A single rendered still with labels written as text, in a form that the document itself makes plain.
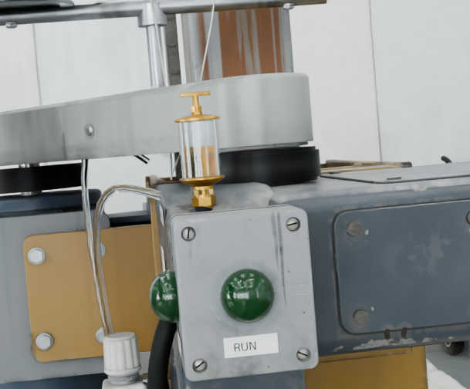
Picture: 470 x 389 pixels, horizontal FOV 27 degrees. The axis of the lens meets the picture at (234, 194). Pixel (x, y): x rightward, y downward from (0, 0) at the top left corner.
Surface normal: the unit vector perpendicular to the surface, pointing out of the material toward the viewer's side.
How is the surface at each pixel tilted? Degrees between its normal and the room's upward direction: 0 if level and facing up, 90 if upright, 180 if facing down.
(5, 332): 90
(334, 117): 90
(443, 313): 90
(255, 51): 90
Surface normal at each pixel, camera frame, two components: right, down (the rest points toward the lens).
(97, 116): -0.70, 0.10
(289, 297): 0.11, 0.04
